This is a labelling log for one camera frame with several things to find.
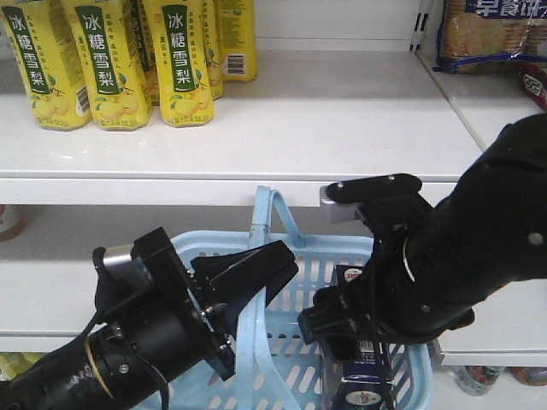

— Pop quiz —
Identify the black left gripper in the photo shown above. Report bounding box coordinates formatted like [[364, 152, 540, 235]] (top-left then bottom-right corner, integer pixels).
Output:
[[91, 225, 300, 382]]

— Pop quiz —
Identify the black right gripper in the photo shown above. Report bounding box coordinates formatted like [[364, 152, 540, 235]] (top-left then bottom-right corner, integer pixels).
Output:
[[297, 173, 474, 362]]

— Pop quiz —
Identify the dark blue cookie box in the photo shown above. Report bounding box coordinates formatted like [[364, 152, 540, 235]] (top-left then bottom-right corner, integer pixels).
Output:
[[320, 264, 405, 410]]

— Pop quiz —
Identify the light blue shopping basket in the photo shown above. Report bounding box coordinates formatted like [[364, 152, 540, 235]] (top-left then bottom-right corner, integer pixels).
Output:
[[140, 184, 435, 410]]

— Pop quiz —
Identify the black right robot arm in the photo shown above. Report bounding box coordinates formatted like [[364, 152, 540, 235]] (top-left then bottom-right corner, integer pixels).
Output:
[[298, 114, 546, 362]]

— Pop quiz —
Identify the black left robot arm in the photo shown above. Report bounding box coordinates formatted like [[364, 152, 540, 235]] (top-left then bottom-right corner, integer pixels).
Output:
[[1, 228, 298, 409]]

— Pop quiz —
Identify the clear water bottle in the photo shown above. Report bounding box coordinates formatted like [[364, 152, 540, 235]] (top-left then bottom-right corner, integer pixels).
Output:
[[454, 366, 505, 396]]

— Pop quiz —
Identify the yellow pear drink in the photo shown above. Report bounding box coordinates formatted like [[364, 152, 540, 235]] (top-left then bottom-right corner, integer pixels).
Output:
[[217, 0, 258, 82], [62, 1, 152, 131], [144, 0, 215, 127]]

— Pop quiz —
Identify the white store shelving unit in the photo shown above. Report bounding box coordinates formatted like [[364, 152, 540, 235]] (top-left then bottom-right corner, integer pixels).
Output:
[[0, 0, 547, 410]]

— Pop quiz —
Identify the breakfast biscuit pack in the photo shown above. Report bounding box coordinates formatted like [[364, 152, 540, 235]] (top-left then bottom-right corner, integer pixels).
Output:
[[437, 0, 546, 74]]

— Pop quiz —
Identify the red snack packet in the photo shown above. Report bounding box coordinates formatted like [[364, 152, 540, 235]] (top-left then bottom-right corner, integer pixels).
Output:
[[519, 64, 546, 111]]

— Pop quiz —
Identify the yellow pear drink bottle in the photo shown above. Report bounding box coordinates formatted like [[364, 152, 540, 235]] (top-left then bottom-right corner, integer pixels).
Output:
[[1, 1, 91, 131]]

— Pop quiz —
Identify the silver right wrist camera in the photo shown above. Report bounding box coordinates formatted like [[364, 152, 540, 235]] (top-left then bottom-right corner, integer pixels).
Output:
[[319, 185, 360, 224]]

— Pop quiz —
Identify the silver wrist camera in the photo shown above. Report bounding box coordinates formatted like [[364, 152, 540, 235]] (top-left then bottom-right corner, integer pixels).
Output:
[[92, 244, 150, 289], [319, 185, 360, 224]]

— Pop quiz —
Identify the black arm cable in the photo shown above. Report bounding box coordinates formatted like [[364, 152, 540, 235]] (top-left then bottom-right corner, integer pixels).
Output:
[[85, 315, 170, 410]]

